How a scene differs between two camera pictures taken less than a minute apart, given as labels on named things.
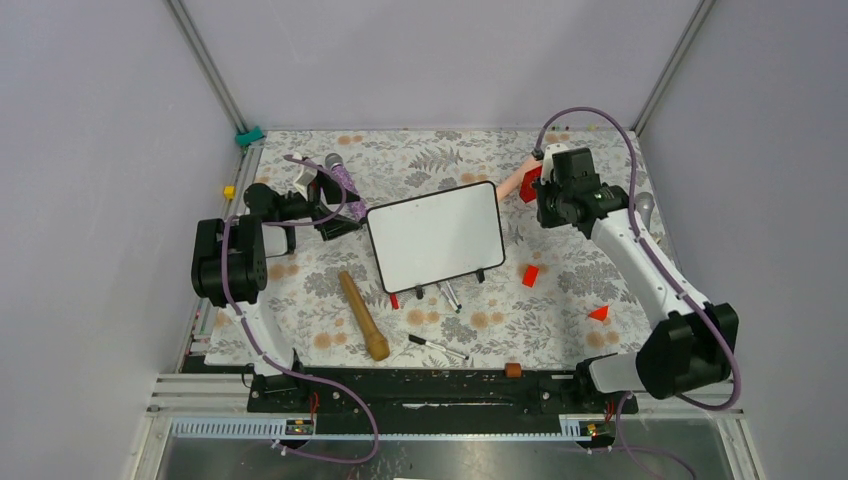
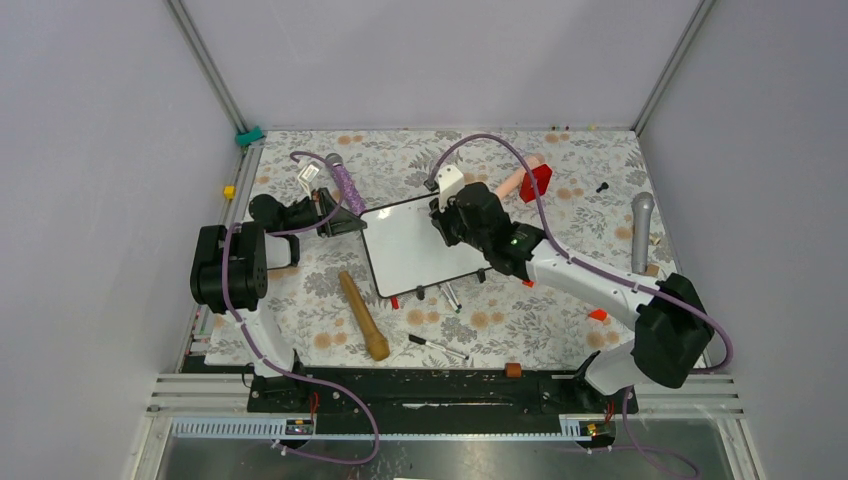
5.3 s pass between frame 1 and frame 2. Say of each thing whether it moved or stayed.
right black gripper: moved
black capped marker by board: stayed
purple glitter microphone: stayed
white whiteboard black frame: stayed
